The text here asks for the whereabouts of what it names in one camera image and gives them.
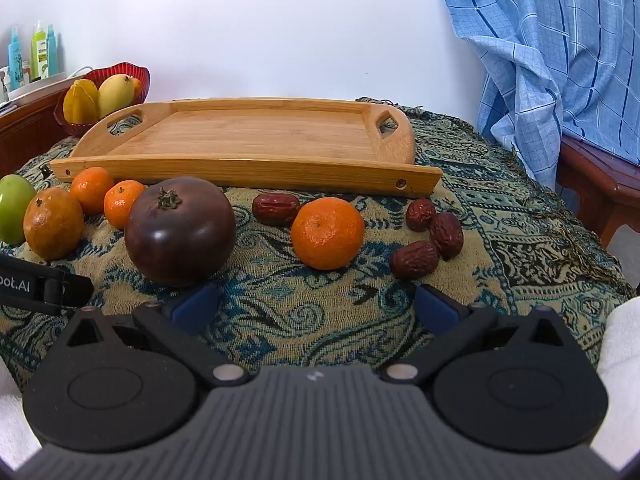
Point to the white bedding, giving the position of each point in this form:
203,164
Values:
620,360

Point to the yellow starfruit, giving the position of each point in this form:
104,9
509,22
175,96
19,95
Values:
80,102

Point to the green bottle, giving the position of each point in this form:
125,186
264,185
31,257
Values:
39,52

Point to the brown wooden chair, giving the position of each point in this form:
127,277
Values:
600,180

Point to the blue paisley table cloth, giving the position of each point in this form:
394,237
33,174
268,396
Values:
300,300

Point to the brownish mottled orange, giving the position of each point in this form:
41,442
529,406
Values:
52,225

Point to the white plastic tray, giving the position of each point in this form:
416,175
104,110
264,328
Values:
35,89

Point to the wooden serving tray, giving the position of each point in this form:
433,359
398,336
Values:
250,135

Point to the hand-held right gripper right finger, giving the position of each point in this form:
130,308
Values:
440,310

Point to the green apple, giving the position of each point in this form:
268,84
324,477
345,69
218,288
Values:
15,210

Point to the brown wooden cabinet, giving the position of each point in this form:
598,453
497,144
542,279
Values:
25,130

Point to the teal spray bottle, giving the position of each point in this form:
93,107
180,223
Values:
17,60

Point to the orange tangerine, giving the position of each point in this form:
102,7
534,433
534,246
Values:
120,205
92,187
327,232

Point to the dark red apple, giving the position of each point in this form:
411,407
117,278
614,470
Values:
180,240

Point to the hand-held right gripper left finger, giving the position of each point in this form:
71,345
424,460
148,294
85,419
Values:
192,310

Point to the yellow mango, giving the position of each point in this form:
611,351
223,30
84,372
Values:
115,95

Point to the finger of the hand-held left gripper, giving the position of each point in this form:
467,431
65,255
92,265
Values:
72,291

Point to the dried red date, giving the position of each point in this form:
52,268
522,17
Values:
420,214
412,260
446,234
272,208

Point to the small white bottle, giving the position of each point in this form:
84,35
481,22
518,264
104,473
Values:
4,82

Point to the red ribbed fruit bowl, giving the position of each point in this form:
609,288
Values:
143,82

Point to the blue plaid cloth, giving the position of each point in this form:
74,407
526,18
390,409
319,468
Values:
550,60

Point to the blue bottle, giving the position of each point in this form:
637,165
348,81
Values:
52,50

